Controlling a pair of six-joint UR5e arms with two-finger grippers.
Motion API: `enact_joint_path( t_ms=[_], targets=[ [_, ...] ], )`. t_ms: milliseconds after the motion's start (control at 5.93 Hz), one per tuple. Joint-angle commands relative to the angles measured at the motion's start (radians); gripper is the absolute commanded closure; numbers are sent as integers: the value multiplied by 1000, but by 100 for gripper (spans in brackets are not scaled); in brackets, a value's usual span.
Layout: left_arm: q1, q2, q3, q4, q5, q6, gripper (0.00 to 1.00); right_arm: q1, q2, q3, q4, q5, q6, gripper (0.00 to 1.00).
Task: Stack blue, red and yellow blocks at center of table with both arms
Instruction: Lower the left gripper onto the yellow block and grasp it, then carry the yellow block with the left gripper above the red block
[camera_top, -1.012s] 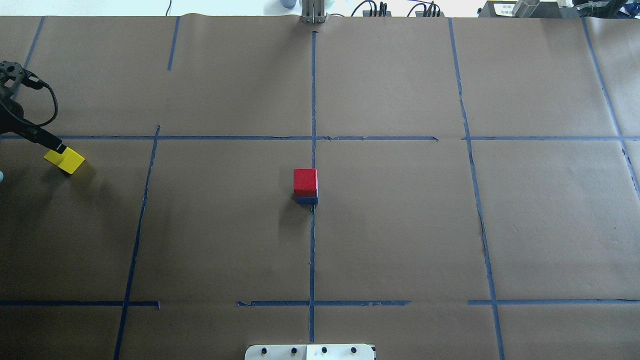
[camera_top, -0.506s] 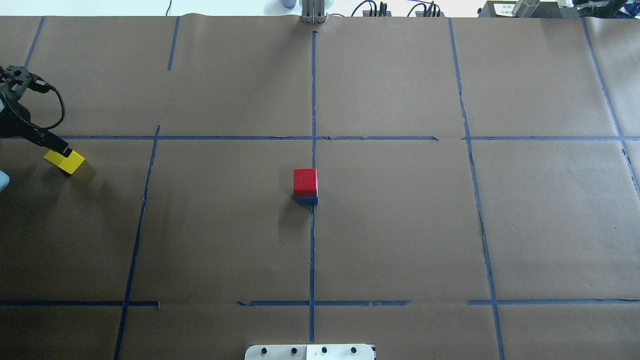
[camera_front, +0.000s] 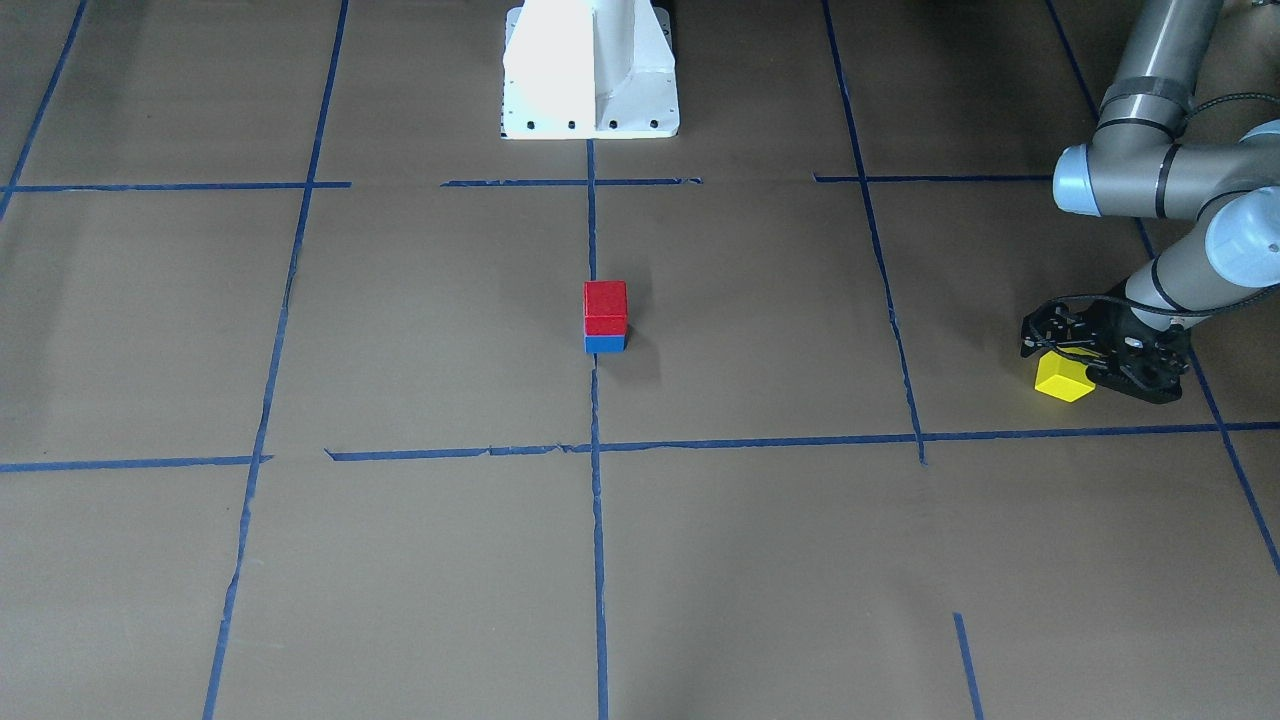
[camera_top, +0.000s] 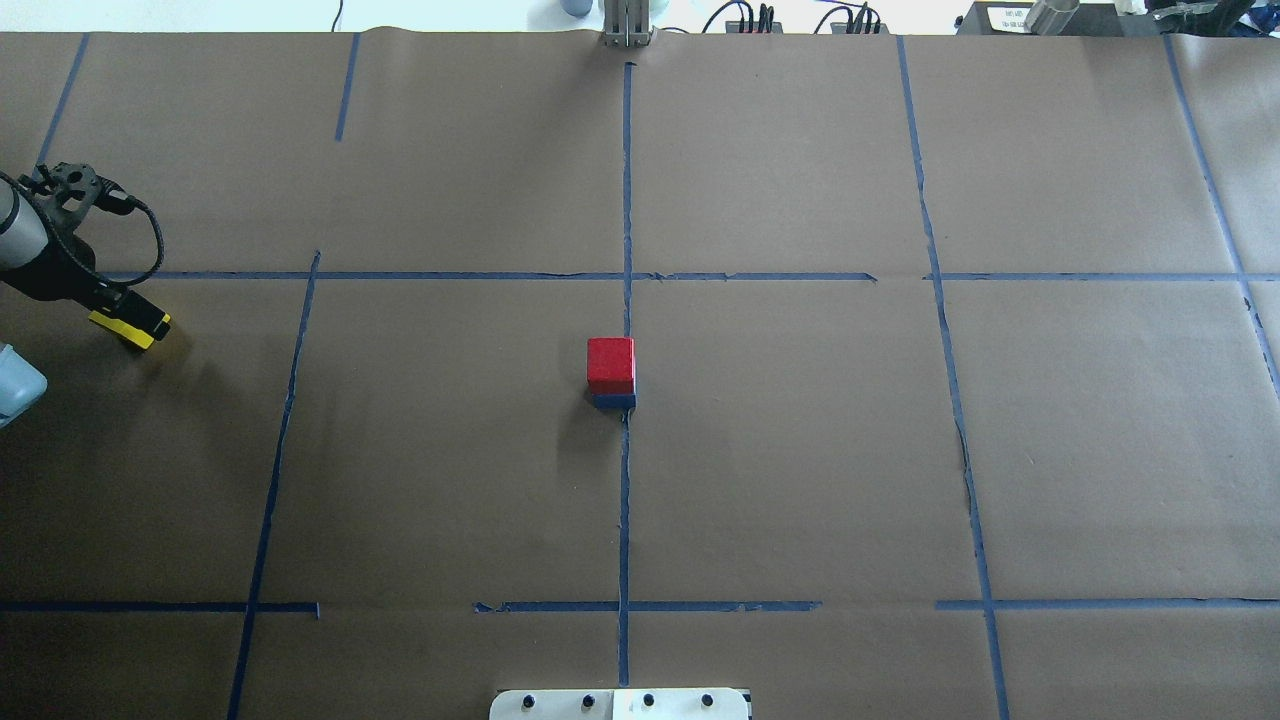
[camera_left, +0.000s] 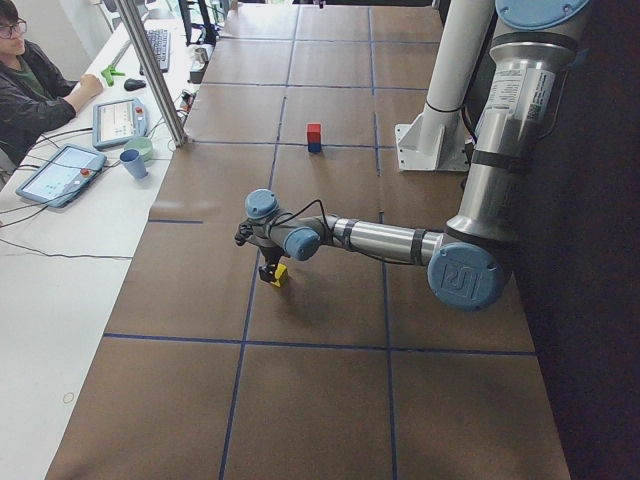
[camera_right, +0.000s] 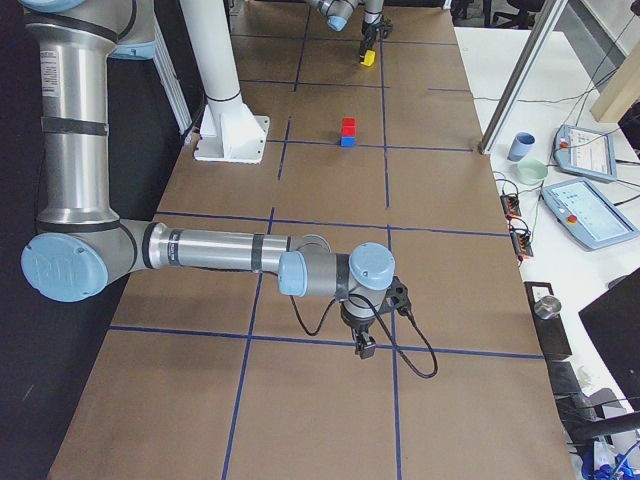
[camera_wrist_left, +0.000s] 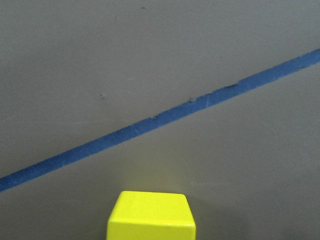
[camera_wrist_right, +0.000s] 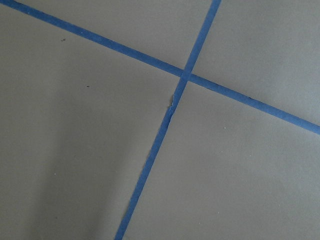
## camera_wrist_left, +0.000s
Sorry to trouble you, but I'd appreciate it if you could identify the yellow wooden block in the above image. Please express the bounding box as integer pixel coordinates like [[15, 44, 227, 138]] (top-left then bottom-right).
[[106, 190, 197, 240]]

